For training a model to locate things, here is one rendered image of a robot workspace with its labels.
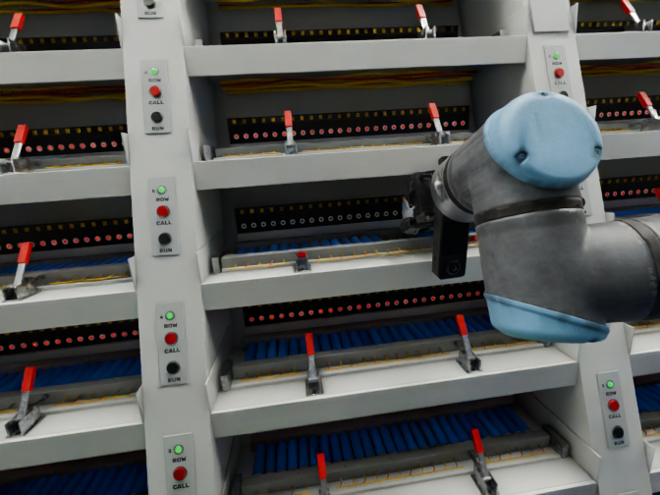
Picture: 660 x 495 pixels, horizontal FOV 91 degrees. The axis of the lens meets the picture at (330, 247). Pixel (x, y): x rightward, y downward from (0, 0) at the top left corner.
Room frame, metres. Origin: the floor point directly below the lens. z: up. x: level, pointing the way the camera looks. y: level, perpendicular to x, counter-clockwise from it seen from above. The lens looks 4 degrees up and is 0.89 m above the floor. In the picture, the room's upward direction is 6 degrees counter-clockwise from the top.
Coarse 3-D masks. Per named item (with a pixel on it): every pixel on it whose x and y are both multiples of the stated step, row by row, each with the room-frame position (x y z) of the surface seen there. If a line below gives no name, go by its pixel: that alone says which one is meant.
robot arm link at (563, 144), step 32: (544, 96) 0.27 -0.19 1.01; (480, 128) 0.31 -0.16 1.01; (512, 128) 0.26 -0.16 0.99; (544, 128) 0.26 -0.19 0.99; (576, 128) 0.26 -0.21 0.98; (448, 160) 0.38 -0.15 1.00; (480, 160) 0.30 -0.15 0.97; (512, 160) 0.26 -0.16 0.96; (544, 160) 0.26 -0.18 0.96; (576, 160) 0.26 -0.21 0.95; (448, 192) 0.38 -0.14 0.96; (480, 192) 0.31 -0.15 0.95; (512, 192) 0.28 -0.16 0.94; (544, 192) 0.27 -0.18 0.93; (576, 192) 0.28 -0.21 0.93
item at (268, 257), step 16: (400, 240) 0.59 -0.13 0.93; (416, 240) 0.59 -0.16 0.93; (432, 240) 0.59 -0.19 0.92; (224, 256) 0.56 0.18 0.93; (240, 256) 0.56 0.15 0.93; (256, 256) 0.56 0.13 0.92; (272, 256) 0.56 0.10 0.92; (288, 256) 0.57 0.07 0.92; (320, 256) 0.57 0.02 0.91; (336, 256) 0.58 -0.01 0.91; (352, 256) 0.56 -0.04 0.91
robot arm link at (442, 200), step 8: (440, 168) 0.40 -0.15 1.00; (432, 176) 0.42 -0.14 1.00; (440, 176) 0.39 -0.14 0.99; (432, 184) 0.41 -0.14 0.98; (440, 184) 0.39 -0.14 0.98; (432, 192) 0.42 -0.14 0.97; (440, 192) 0.40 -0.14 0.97; (440, 200) 0.40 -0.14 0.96; (448, 200) 0.39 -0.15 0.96; (440, 208) 0.41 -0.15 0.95; (448, 208) 0.40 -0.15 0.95; (456, 208) 0.39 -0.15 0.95; (448, 216) 0.42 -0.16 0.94; (456, 216) 0.40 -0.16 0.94; (464, 216) 0.40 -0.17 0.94; (472, 216) 0.39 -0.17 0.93
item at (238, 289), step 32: (352, 224) 0.70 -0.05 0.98; (384, 224) 0.71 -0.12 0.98; (384, 256) 0.58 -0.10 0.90; (416, 256) 0.57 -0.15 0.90; (224, 288) 0.51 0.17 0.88; (256, 288) 0.52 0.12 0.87; (288, 288) 0.52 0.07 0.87; (320, 288) 0.53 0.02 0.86; (352, 288) 0.54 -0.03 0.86; (384, 288) 0.55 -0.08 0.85
